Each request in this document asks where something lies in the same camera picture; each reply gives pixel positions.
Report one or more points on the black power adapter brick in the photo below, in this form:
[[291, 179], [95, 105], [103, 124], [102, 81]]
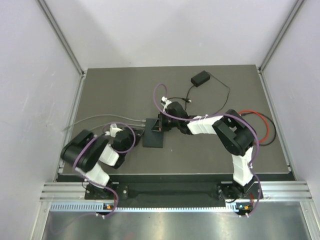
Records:
[[200, 78]]

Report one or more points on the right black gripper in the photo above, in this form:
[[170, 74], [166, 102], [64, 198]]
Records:
[[160, 126]]

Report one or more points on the grey slotted cable duct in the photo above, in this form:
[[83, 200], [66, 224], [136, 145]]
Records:
[[102, 207]]

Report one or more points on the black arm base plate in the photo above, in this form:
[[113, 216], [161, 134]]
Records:
[[215, 186]]

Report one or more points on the black network switch box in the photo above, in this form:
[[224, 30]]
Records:
[[152, 139]]

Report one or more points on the aluminium frame rail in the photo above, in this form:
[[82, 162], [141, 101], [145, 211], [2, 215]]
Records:
[[75, 191]]

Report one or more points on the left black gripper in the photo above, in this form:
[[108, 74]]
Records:
[[138, 133]]

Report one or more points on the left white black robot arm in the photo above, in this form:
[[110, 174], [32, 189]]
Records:
[[87, 151]]

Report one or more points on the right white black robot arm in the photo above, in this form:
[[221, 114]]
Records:
[[235, 134]]

